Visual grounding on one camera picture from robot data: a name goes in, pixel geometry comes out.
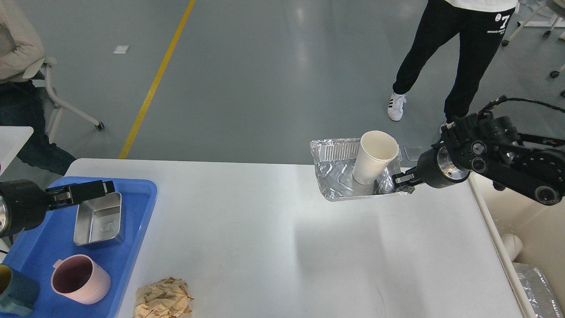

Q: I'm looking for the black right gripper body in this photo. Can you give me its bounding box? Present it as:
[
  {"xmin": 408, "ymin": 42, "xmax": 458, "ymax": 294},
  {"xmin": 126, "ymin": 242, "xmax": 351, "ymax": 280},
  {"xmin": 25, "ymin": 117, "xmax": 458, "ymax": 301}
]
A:
[{"xmin": 415, "ymin": 147, "xmax": 471, "ymax": 189}]

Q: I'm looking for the white side table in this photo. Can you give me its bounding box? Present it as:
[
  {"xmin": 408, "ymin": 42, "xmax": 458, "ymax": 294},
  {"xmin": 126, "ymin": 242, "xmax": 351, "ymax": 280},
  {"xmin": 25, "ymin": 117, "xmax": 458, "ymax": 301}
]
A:
[{"xmin": 0, "ymin": 125, "xmax": 34, "ymax": 175}]

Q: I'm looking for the aluminium foil tray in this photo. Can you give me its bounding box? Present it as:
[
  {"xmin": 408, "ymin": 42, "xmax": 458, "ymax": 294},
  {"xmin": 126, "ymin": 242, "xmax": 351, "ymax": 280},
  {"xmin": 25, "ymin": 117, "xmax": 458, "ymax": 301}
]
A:
[{"xmin": 309, "ymin": 138, "xmax": 415, "ymax": 201}]

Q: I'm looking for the white paper cup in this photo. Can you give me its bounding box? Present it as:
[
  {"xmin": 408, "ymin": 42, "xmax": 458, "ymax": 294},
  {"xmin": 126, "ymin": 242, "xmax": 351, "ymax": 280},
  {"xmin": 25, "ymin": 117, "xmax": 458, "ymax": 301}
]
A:
[{"xmin": 353, "ymin": 130, "xmax": 398, "ymax": 185}]

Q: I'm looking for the clear floor plate right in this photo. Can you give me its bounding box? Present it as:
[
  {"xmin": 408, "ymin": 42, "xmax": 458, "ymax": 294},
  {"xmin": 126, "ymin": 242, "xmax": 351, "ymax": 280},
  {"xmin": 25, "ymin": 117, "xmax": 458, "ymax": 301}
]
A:
[{"xmin": 403, "ymin": 146, "xmax": 424, "ymax": 161}]

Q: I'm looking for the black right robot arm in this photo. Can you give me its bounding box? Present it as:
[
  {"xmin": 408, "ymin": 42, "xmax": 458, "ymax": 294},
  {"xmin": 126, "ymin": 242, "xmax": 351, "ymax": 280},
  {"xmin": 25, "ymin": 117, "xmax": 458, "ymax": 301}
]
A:
[{"xmin": 392, "ymin": 96, "xmax": 565, "ymax": 206}]

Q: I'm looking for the brown paper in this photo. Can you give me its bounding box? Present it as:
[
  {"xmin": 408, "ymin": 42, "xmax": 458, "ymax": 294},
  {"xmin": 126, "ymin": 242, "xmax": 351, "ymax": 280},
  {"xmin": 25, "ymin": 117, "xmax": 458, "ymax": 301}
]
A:
[{"xmin": 133, "ymin": 276, "xmax": 194, "ymax": 318}]

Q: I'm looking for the stainless steel rectangular container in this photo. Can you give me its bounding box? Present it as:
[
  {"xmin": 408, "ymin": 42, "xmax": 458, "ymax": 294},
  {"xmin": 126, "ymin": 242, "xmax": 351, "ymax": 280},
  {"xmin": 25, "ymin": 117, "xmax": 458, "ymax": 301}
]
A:
[{"xmin": 73, "ymin": 193, "xmax": 125, "ymax": 248}]

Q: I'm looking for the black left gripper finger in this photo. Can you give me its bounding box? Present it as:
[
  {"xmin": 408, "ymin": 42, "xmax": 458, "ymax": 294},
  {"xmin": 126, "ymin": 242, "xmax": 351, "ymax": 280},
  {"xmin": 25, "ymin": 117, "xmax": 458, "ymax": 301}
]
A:
[
  {"xmin": 48, "ymin": 180, "xmax": 115, "ymax": 211},
  {"xmin": 45, "ymin": 185, "xmax": 84, "ymax": 201}
]

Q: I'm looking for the beige plastic bin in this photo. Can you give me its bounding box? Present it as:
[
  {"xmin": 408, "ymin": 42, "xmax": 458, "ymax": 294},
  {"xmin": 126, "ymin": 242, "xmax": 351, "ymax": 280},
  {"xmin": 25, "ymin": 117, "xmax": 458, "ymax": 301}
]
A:
[{"xmin": 468, "ymin": 173, "xmax": 565, "ymax": 318}]

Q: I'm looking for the white cup in bin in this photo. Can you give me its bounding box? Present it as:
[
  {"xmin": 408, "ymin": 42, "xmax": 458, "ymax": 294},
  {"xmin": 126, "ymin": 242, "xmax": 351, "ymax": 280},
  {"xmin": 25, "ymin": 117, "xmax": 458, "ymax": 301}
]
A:
[{"xmin": 501, "ymin": 233, "xmax": 524, "ymax": 261}]

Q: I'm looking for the white rolling chair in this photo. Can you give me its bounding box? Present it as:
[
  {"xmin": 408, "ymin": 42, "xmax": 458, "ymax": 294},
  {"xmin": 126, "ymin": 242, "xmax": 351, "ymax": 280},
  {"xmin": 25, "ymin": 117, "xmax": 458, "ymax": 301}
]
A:
[{"xmin": 23, "ymin": 57, "xmax": 105, "ymax": 143}]

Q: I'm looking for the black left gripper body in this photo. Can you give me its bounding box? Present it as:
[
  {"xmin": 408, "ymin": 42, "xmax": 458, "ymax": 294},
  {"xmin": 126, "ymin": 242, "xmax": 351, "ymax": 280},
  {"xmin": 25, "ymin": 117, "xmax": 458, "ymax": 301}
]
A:
[{"xmin": 0, "ymin": 179, "xmax": 49, "ymax": 238}]

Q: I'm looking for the foil tray in bin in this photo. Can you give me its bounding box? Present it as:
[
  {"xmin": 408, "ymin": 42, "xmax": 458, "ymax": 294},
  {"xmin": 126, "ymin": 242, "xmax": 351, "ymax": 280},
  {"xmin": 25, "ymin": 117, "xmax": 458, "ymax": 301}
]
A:
[{"xmin": 512, "ymin": 262, "xmax": 564, "ymax": 318}]

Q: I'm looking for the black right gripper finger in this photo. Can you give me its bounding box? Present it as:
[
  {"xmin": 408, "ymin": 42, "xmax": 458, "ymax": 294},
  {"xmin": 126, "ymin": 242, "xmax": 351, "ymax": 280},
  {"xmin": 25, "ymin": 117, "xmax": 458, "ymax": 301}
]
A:
[
  {"xmin": 392, "ymin": 170, "xmax": 418, "ymax": 184},
  {"xmin": 393, "ymin": 178, "xmax": 418, "ymax": 194}
]

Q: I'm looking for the pink mug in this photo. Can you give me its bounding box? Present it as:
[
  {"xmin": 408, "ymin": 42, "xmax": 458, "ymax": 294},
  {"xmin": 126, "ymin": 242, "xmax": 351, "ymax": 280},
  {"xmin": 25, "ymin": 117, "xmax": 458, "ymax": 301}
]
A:
[{"xmin": 51, "ymin": 255, "xmax": 111, "ymax": 305}]

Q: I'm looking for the white wheeled rack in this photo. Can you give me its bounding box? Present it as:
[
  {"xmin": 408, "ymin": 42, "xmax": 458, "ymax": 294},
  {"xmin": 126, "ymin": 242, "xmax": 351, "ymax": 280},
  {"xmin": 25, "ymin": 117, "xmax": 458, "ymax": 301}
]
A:
[{"xmin": 500, "ymin": 0, "xmax": 564, "ymax": 99}]

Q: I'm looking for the blue plastic tray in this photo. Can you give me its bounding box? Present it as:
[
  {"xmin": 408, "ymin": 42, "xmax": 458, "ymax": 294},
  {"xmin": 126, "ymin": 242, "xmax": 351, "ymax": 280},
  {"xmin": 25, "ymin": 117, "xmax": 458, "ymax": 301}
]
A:
[{"xmin": 4, "ymin": 178, "xmax": 158, "ymax": 318}]

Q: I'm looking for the person in beige sweater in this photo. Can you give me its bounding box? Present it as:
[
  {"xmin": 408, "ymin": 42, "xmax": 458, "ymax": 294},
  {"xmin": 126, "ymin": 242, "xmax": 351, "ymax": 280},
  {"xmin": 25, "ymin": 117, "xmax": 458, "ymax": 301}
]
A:
[{"xmin": 0, "ymin": 0, "xmax": 76, "ymax": 176}]

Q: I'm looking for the person with white sneakers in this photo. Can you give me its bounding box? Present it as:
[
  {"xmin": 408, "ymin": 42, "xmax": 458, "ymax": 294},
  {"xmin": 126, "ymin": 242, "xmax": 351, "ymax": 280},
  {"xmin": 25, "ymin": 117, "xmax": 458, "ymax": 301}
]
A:
[{"xmin": 387, "ymin": 0, "xmax": 519, "ymax": 133}]

